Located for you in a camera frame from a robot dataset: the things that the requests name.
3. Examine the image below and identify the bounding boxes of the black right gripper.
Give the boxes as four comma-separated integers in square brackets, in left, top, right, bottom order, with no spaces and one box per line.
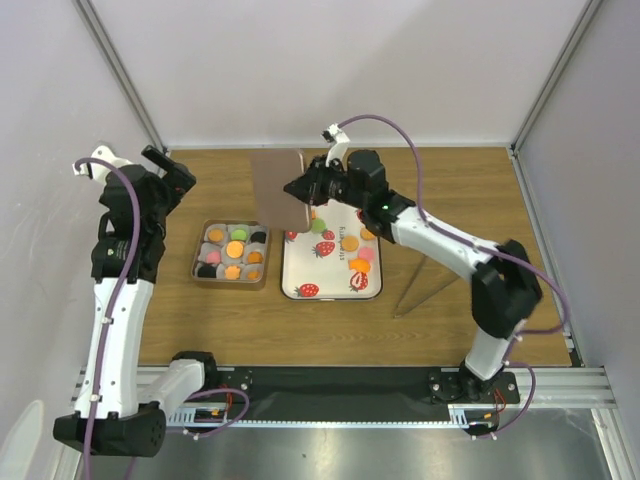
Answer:
[282,156,366,211]

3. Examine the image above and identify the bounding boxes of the gold tin lid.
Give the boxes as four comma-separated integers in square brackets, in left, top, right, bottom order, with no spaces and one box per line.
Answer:
[249,149,311,233]

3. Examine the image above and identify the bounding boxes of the green round cookie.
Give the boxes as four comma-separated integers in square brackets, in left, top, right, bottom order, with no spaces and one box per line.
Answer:
[311,218,326,234]
[230,228,248,242]

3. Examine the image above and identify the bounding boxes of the black sandwich cookie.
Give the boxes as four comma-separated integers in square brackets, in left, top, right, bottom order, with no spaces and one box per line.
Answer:
[196,264,217,279]
[250,231,267,244]

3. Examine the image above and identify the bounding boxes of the orange fish cookie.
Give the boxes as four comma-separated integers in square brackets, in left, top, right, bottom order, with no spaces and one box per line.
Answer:
[207,228,225,243]
[348,258,371,274]

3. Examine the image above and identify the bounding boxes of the orange chocolate chip cookie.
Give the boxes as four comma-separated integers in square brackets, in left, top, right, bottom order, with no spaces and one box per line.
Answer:
[247,251,264,264]

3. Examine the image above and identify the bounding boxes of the pink sandwich cookie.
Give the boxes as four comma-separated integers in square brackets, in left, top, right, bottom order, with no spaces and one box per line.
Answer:
[205,251,221,264]

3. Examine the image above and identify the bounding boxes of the round biscuit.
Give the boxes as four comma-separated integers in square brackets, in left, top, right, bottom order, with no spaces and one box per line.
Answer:
[225,241,244,259]

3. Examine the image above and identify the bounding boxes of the orange flower cookie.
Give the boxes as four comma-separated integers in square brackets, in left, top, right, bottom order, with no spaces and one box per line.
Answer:
[224,265,242,280]

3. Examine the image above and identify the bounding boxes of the metal serving tongs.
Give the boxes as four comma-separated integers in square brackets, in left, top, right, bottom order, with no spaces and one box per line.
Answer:
[392,256,459,319]

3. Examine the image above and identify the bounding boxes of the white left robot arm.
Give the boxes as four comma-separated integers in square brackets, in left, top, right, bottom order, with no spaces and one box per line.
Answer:
[53,145,220,458]

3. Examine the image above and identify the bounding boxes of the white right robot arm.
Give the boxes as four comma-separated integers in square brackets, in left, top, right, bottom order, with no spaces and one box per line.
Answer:
[283,150,543,402]

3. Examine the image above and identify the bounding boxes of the white strawberry tray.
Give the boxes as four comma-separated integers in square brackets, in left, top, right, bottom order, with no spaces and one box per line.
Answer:
[281,200,383,301]

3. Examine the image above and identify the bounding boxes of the gold cookie tin box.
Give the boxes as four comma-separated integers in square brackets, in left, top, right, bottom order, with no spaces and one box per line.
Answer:
[191,220,271,291]

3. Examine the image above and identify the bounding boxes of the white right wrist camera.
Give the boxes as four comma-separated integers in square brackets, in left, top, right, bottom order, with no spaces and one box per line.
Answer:
[322,123,351,167]

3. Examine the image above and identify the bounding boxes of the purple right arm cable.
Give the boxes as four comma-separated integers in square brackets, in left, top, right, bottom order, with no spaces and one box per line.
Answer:
[337,114,574,441]

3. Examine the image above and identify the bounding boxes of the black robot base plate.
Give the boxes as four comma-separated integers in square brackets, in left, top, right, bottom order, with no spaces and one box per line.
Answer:
[217,366,519,409]

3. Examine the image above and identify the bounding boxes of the white cable duct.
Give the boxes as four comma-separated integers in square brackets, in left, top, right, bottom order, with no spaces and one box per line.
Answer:
[167,402,496,431]

